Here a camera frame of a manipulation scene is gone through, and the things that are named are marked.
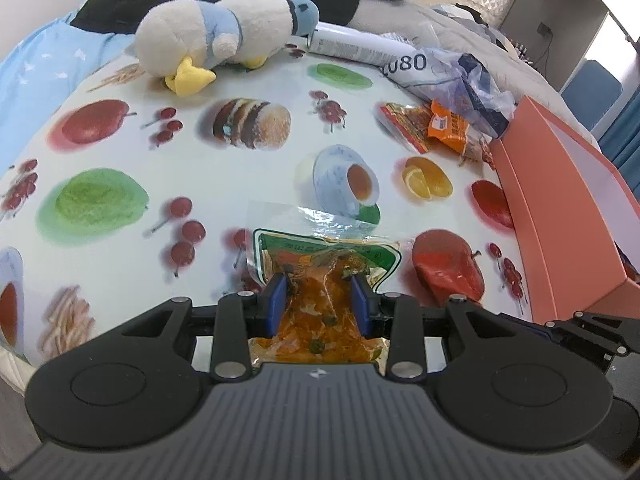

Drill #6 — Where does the white spray can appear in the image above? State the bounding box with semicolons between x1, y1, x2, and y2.
306;22;418;66

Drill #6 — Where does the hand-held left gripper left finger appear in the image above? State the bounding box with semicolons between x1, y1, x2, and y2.
120;272;288;381

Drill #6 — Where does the pile of clothes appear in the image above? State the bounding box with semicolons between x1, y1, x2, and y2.
432;2;511;48

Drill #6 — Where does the blue chair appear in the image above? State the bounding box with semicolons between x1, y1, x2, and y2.
560;59;623;131

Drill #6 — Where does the orange snack packet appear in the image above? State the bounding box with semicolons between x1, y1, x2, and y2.
426;99;493;161

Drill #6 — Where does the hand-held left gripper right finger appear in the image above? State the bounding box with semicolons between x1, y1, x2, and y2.
349;272;518;381

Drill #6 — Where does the red clear snack packet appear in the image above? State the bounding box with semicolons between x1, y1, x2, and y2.
376;101;436;155

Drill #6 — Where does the pink cardboard box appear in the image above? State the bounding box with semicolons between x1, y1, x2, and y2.
487;95;640;323

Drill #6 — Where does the clear orange food packet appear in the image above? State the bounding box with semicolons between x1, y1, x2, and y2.
245;201;402;367

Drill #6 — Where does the fruit printed tablecloth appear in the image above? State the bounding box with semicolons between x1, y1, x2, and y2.
0;45;551;366

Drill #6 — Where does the printed clear plastic bag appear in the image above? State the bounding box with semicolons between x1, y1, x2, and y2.
380;5;516;138

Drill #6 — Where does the blue curtain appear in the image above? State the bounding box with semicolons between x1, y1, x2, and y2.
597;85;640;186

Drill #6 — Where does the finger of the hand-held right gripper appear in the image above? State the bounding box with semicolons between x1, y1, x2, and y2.
497;310;640;361

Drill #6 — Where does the white and blue plush duck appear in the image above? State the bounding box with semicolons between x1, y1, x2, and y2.
135;0;321;97

